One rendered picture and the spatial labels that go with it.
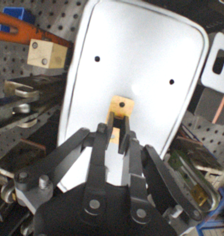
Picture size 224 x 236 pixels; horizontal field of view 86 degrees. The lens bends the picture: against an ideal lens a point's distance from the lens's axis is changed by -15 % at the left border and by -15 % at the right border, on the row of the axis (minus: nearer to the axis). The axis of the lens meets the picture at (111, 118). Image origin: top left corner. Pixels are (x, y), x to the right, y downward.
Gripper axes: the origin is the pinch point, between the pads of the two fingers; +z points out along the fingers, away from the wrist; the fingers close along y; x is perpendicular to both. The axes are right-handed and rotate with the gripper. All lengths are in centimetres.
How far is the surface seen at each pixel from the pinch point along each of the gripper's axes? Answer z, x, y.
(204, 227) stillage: 89, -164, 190
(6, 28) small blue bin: 29, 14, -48
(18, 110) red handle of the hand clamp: -2.1, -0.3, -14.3
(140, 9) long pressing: 5.2, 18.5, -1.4
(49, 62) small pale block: -1.2, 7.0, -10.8
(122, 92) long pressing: 5.3, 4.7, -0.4
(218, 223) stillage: 89, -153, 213
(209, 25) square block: 11.7, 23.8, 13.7
